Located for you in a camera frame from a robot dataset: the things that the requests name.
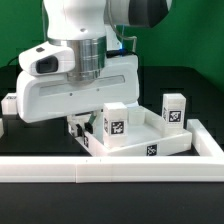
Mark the white block at left edge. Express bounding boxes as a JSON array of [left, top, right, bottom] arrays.
[[0, 118, 4, 139]]

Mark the white square table top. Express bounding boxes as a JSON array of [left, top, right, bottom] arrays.
[[75, 106, 192, 157]]

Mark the black cable bundle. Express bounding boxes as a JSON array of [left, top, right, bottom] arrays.
[[7, 56, 21, 67]]

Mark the white L-shaped obstacle fence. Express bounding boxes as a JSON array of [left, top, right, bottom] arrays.
[[0, 119, 224, 183]]

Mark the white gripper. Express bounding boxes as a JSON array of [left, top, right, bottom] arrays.
[[16, 44, 139, 138]]

